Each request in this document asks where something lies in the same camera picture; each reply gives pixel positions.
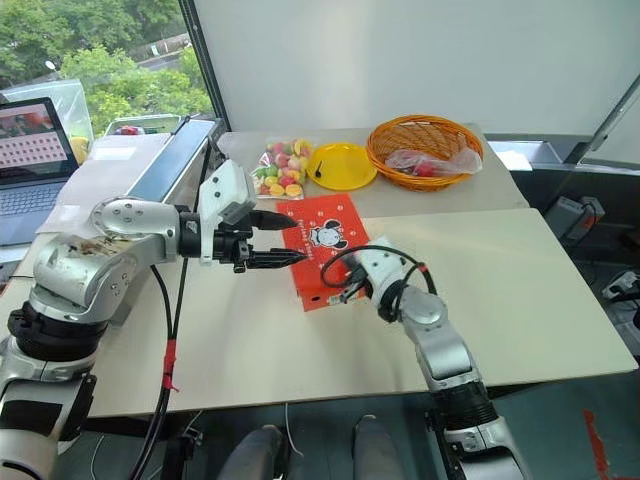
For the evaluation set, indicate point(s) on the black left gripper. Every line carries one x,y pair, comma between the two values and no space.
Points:
232,247

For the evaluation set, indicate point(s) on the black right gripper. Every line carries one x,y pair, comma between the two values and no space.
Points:
358,280

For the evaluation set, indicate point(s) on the orange cardboard box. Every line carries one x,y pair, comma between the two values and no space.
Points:
325,240

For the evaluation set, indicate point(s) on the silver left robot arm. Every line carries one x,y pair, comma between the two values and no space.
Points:
100,265

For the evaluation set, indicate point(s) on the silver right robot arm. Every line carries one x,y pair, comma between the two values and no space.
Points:
440,340

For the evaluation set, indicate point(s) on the conveyor belt with dark band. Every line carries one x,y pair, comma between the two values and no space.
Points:
170,160

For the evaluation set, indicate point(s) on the grey battery packs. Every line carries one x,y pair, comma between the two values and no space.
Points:
575,215

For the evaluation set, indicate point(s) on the clear bag of colourful sweets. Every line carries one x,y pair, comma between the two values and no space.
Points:
282,170

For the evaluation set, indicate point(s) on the small black spoon-shaped object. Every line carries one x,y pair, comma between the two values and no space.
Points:
318,172

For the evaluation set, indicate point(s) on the yellow plastic plate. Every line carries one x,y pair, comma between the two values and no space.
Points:
345,167

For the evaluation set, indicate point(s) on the clear plastic bag with red contents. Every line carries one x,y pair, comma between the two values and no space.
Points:
450,162

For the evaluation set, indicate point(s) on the orange woven basket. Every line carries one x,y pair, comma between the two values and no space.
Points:
425,132

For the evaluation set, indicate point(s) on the metal tray with small items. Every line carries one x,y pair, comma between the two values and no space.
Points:
140,125

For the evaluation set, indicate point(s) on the dark rounded shape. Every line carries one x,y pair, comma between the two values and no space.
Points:
260,450

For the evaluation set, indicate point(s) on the yellow object beside laptop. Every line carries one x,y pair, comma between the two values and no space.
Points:
79,147

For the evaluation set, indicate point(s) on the translucent plastic cover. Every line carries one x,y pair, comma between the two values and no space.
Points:
70,105

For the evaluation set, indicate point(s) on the grey open laptop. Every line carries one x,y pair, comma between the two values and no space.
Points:
30,170

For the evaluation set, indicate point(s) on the black and white floor device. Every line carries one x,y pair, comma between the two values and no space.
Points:
622,285

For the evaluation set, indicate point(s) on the red floor tape strip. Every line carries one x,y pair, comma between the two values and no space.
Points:
595,445

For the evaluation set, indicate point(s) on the slanted metal pole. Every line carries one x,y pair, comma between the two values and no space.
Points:
610,117

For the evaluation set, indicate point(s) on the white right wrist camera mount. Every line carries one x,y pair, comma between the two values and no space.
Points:
382,267

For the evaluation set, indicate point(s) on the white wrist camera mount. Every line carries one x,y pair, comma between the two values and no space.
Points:
225,187
382,267

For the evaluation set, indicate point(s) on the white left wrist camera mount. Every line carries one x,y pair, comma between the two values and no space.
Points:
225,187

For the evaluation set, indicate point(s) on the black window frame post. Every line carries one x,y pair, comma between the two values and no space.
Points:
207,65

